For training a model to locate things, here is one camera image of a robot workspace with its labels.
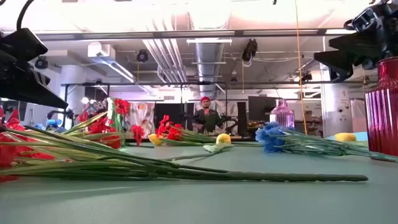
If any pink cloth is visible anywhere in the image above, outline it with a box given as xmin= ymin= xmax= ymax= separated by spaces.
xmin=350 ymin=98 xmax=369 ymax=133

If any small blue flower bunch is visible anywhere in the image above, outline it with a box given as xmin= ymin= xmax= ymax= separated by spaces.
xmin=33 ymin=118 xmax=68 ymax=133

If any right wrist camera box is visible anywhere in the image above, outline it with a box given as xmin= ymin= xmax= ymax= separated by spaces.
xmin=351 ymin=6 xmax=379 ymax=32

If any large blue flower bunch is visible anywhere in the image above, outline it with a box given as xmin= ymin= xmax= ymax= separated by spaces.
xmin=255 ymin=121 xmax=398 ymax=163

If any pink ribbed glass vase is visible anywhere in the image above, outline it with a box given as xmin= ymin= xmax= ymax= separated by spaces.
xmin=269 ymin=98 xmax=295 ymax=129

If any red ribbed glass vase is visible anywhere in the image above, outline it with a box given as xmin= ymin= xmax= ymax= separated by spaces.
xmin=364 ymin=56 xmax=398 ymax=161

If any white pillar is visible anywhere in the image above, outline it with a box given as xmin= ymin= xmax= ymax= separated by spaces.
xmin=322 ymin=67 xmax=354 ymax=138

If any black hanging ceiling device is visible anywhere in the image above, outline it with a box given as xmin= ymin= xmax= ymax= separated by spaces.
xmin=241 ymin=39 xmax=259 ymax=62

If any black horizontal rail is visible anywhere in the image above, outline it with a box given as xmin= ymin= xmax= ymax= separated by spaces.
xmin=60 ymin=80 xmax=379 ymax=87

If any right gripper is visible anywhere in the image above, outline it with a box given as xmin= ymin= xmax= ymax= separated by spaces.
xmin=313 ymin=0 xmax=398 ymax=83

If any yellow tulip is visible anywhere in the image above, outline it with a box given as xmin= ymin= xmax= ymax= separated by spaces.
xmin=334 ymin=132 xmax=358 ymax=143
xmin=161 ymin=133 xmax=234 ymax=162
xmin=147 ymin=133 xmax=165 ymax=147

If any green glass vase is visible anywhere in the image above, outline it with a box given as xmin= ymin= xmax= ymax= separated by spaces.
xmin=106 ymin=96 xmax=126 ymax=147

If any long ceiling light fixture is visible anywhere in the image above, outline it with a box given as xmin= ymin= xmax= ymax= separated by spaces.
xmin=186 ymin=37 xmax=233 ymax=44

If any floral patterned curtain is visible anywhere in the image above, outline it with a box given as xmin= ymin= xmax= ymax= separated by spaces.
xmin=124 ymin=101 xmax=155 ymax=138

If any yellow cable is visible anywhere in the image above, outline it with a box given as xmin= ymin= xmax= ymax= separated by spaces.
xmin=294 ymin=0 xmax=308 ymax=135

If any grey overhead beam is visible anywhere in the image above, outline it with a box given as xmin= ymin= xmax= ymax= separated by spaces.
xmin=34 ymin=29 xmax=352 ymax=42

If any person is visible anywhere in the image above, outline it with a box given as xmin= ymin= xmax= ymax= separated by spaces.
xmin=192 ymin=96 xmax=223 ymax=135

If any black monitor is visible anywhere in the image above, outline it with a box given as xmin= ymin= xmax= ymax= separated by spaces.
xmin=248 ymin=95 xmax=279 ymax=123

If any black ceiling lamp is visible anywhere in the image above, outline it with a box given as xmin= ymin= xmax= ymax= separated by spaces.
xmin=136 ymin=49 xmax=149 ymax=63
xmin=34 ymin=55 xmax=49 ymax=70

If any green table mat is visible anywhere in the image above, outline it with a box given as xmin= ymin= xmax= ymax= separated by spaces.
xmin=0 ymin=132 xmax=398 ymax=224

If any white ceiling unit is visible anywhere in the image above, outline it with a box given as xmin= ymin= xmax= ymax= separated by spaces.
xmin=87 ymin=42 xmax=116 ymax=58

